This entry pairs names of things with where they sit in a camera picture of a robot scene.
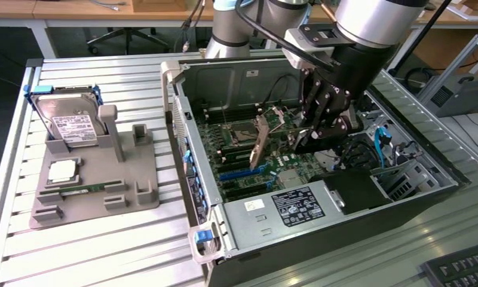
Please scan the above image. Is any green RAM stick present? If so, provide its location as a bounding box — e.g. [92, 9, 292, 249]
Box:
[59, 184, 107, 197]

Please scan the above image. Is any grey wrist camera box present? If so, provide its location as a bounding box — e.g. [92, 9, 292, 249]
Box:
[283, 25, 359, 70]

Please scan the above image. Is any silver chipset heatsink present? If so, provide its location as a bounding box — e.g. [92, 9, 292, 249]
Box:
[279, 172, 307, 188]

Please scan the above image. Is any grey computer tower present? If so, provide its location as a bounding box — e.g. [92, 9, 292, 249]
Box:
[416, 74, 478, 117]

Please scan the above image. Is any grey plastic parts rack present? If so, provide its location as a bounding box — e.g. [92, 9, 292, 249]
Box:
[28, 104, 161, 230]

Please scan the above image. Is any black tripod pole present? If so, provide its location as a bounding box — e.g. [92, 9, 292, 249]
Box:
[387, 16, 433, 74]

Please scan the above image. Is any black RAM slot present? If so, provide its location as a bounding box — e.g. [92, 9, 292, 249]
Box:
[205, 111, 264, 124]
[215, 139, 283, 154]
[201, 104, 263, 118]

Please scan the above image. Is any silver CPU chip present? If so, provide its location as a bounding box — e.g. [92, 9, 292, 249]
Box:
[47, 161, 79, 183]

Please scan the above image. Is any blue expansion slot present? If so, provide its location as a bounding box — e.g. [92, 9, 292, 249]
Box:
[219, 167, 264, 181]

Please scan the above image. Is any open black PC case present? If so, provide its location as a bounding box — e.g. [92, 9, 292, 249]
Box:
[160, 52, 472, 287]

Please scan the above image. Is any metal disk bay cage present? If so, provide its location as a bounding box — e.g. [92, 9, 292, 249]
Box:
[343, 89, 391, 141]

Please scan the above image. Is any black office chair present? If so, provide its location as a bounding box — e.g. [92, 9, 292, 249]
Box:
[87, 26, 171, 54]

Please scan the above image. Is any green Dell motherboard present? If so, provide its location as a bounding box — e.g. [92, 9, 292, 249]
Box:
[195, 103, 332, 204]

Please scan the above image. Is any wooden desk white frame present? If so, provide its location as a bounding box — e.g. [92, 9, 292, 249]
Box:
[307, 0, 478, 65]
[0, 0, 216, 59]

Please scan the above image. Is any black expansion slot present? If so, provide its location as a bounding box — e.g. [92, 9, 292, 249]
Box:
[225, 187, 273, 201]
[217, 160, 264, 174]

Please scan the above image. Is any black keyboard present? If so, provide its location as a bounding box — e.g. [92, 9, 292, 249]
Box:
[420, 240, 478, 287]

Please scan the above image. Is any blue disk wire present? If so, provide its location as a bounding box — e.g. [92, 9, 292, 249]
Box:
[376, 127, 395, 168]

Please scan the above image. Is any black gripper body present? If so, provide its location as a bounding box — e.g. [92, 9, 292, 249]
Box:
[315, 40, 403, 102]

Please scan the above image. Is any metal socket cover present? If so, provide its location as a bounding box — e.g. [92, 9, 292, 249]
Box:
[257, 106, 288, 132]

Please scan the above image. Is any hard disk in blue caddy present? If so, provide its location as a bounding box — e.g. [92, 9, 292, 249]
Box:
[23, 84, 108, 149]

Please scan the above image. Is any dark RAM stick with label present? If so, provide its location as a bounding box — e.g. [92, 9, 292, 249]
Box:
[221, 146, 284, 164]

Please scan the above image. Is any graphics card with black fan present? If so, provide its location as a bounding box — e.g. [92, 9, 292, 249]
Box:
[249, 115, 347, 170]

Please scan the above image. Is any CPU socket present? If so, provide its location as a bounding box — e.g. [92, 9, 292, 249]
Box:
[225, 121, 264, 147]

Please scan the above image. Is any black power wire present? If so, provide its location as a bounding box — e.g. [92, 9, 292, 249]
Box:
[335, 140, 380, 173]

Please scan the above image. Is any grey power supply unit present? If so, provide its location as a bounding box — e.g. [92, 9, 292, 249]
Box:
[221, 179, 348, 251]

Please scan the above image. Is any blue case latch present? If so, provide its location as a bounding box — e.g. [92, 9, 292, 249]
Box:
[193, 229, 213, 245]

